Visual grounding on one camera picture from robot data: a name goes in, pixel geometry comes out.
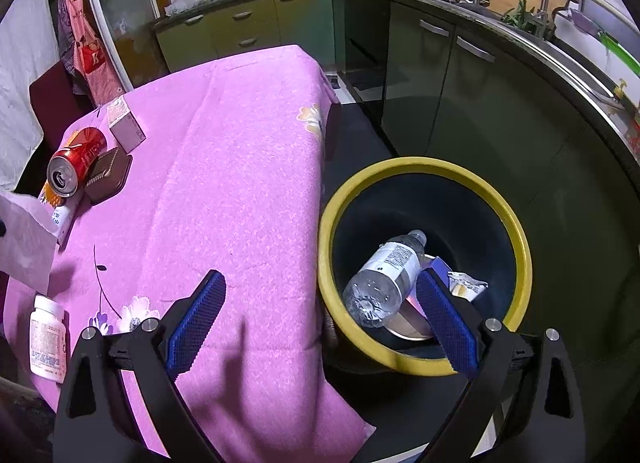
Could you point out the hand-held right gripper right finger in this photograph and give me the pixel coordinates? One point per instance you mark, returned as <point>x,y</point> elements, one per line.
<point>445,323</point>

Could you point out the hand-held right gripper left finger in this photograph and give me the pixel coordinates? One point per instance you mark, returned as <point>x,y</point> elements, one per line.
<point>197,328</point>

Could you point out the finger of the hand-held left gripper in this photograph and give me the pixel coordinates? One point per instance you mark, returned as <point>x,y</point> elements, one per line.
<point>2,229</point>

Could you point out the white paper tissue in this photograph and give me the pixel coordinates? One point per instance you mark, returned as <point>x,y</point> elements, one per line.
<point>25,243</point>

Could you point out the silver snack wrapper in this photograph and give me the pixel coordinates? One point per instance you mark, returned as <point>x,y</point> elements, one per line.
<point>465,285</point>

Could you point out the small blue box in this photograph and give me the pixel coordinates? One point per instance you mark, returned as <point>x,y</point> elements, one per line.
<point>440,265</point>

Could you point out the white orange printed box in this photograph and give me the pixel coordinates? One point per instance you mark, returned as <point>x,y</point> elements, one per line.
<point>62,218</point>

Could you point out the clear plastic water bottle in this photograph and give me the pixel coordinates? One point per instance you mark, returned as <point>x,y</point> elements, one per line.
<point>385,273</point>

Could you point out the red soda can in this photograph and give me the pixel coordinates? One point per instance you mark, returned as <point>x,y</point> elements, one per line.
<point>80,153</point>

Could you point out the dark brown square box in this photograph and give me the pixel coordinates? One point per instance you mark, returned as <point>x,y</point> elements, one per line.
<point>107,178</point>

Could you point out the yellow-rimmed black trash bin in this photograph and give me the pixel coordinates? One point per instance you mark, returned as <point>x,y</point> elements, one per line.
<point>450,203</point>

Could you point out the white pill bottle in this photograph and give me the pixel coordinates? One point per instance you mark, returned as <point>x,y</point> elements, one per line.
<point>47,343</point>

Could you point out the pink drink carton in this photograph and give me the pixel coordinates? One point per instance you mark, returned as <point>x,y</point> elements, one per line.
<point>125,128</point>

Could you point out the white hanging sheet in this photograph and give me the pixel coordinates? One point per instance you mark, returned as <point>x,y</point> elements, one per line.
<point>20,93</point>

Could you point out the maroon chair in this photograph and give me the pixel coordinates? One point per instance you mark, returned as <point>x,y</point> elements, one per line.
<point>50,98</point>

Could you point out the pink floral tablecloth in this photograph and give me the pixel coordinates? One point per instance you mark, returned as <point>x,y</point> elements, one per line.
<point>225,168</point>

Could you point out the pink checked apron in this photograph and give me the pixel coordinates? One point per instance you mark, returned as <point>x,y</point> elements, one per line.
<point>87,58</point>

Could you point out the dark base cabinets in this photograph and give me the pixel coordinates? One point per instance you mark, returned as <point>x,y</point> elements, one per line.
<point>475,103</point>

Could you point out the glass sliding door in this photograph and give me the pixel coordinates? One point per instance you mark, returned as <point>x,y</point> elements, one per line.
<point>125,8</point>

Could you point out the steel sink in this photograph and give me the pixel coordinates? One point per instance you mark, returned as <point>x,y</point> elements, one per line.
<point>585,68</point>

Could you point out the clear plastic bag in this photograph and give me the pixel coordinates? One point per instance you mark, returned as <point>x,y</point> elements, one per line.
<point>192,3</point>

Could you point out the green base cabinets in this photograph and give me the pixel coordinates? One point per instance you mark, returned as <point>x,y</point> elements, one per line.
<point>250,28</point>

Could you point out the green plastic strip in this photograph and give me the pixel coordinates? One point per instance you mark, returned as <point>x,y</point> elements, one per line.
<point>617,50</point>

